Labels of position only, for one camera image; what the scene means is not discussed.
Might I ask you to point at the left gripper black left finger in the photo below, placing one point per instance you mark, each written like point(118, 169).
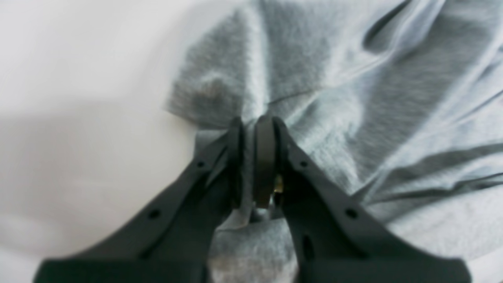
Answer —
point(168, 241)

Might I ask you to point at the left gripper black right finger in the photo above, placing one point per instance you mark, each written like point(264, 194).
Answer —
point(335, 239)

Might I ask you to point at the grey T-shirt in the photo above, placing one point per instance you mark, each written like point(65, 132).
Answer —
point(399, 102)

